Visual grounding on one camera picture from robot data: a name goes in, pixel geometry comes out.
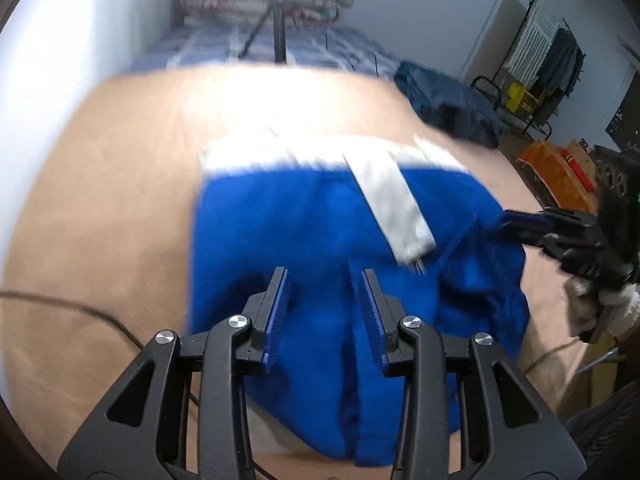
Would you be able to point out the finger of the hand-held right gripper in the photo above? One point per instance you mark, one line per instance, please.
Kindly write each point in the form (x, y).
(520, 220)
(555, 246)

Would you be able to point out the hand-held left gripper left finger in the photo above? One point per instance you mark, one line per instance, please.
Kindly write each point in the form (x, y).
(277, 320)

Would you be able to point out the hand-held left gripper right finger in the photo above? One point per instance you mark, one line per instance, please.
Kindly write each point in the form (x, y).
(372, 320)

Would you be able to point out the white and blue jacket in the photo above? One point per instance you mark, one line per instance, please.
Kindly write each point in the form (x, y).
(300, 220)

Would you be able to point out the dark blue clothes pile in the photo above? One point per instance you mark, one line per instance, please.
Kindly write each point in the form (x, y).
(450, 105)

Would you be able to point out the black clothes rack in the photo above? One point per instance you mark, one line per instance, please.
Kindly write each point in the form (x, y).
(481, 78)

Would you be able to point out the dark hanging clothes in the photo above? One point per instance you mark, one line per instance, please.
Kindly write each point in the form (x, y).
(562, 65)

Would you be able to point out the person's right hand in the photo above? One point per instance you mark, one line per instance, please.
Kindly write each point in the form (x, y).
(622, 310)

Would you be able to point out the orange box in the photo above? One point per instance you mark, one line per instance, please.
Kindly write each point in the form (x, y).
(545, 165)

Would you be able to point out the red box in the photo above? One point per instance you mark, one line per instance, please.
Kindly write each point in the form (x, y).
(577, 172)

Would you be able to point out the cardboard box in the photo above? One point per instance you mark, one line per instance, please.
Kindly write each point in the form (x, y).
(580, 149)

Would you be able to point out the dark window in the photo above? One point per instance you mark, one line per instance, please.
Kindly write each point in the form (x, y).
(627, 110)

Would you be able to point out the yellow crate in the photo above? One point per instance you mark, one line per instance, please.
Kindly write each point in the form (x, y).
(522, 100)

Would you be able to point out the striped towel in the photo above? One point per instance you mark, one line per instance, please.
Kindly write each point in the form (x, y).
(532, 40)

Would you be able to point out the person's striped grey garment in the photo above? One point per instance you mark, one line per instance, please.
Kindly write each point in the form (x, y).
(610, 435)

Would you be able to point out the blue patterned bed sheet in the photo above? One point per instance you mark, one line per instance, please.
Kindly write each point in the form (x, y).
(200, 45)

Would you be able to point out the black tripod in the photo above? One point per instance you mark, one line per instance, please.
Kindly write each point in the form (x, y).
(280, 30)

